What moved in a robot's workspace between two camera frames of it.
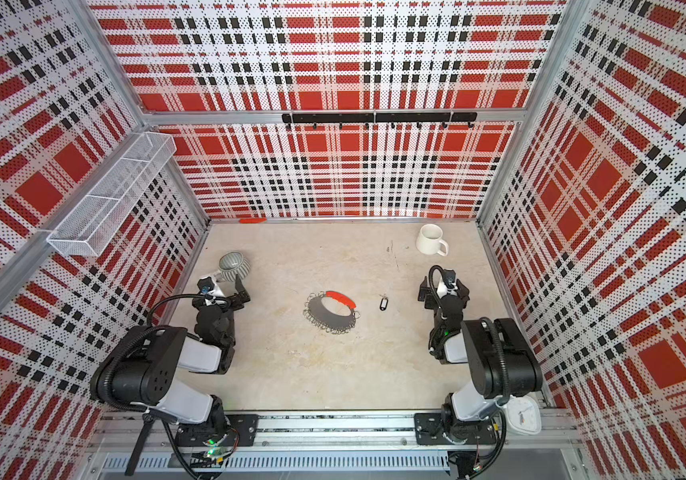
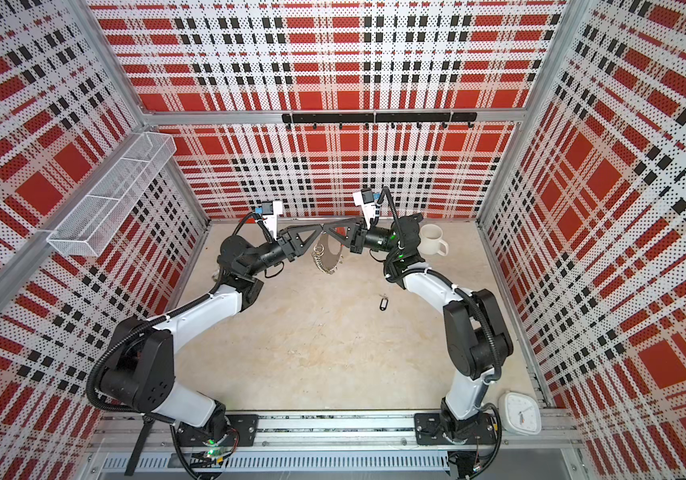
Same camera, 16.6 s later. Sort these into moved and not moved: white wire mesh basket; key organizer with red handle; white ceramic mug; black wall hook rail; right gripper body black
Moved: key organizer with red handle; right gripper body black
Not moved: white wire mesh basket; white ceramic mug; black wall hook rail
